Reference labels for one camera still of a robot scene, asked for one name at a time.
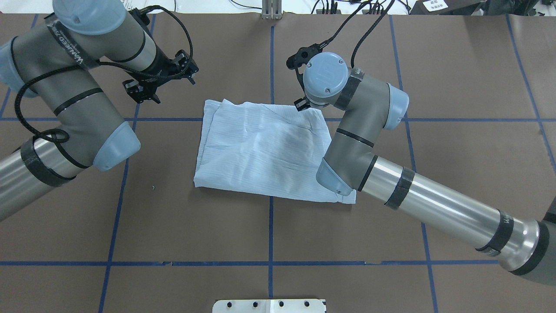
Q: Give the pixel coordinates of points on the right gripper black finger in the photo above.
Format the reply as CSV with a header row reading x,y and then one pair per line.
x,y
302,104

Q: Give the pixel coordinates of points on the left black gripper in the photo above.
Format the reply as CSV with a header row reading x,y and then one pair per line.
x,y
159,68

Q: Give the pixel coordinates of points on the light blue button-up shirt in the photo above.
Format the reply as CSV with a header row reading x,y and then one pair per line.
x,y
266,149

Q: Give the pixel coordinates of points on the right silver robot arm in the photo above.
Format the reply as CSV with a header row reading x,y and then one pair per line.
x,y
525,248

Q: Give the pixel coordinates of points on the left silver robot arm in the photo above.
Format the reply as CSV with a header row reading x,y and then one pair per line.
x,y
74,124

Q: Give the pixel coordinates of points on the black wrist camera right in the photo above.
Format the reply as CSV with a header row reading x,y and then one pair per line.
x,y
300,58

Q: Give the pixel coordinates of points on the aluminium frame post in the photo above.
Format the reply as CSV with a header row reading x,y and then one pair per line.
x,y
271,9

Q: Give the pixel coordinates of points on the white pedestal column with base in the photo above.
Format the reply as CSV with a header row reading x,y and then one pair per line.
x,y
270,306

